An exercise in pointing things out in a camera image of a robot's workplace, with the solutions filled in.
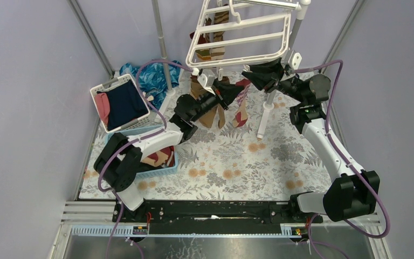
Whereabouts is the striped green tan sock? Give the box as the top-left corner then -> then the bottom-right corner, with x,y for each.
189,18 -> 213,62

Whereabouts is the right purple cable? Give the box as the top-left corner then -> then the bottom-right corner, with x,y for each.
294,59 -> 391,259

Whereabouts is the blue laundry basket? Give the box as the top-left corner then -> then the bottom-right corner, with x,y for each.
119,122 -> 183,179

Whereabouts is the silver drying rack stand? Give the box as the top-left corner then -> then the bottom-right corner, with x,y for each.
151,0 -> 312,140

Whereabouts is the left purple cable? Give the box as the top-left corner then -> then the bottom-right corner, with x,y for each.
98,59 -> 198,259

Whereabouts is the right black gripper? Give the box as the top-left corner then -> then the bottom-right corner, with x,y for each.
241,57 -> 306,104

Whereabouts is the pile of socks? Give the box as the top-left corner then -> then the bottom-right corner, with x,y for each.
142,146 -> 176,168

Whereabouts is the white sock hanger frame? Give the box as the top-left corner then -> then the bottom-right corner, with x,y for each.
191,1 -> 283,63

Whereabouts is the blue patterned cloth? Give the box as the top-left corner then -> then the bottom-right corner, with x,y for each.
119,63 -> 181,109

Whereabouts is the red striped sock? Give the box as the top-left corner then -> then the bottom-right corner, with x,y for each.
232,79 -> 251,128

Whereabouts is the tan ribbed sock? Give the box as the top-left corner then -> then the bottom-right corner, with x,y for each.
190,76 -> 218,128

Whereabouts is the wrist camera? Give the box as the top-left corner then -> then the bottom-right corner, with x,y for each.
287,51 -> 302,70
197,69 -> 216,93

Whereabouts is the purple cable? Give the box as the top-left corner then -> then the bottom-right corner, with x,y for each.
98,59 -> 198,259
294,59 -> 391,259

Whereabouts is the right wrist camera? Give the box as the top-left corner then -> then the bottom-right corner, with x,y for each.
287,51 -> 302,70

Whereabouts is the pink cloth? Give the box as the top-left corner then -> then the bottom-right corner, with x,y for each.
94,92 -> 111,126

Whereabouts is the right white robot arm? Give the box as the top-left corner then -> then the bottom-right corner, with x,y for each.
242,59 -> 383,222

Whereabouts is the white laundry basket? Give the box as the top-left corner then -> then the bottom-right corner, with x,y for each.
89,74 -> 150,133

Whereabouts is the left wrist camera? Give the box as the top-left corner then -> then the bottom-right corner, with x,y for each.
197,69 -> 216,93

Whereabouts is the dark navy cloth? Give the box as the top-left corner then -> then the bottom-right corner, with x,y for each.
98,81 -> 148,131

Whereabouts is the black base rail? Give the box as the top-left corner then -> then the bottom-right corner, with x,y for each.
112,200 -> 314,236

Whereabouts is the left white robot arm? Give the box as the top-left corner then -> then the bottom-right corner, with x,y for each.
94,80 -> 245,222

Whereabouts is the brown patterned hanging sock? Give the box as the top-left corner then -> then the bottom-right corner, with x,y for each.
210,11 -> 229,60

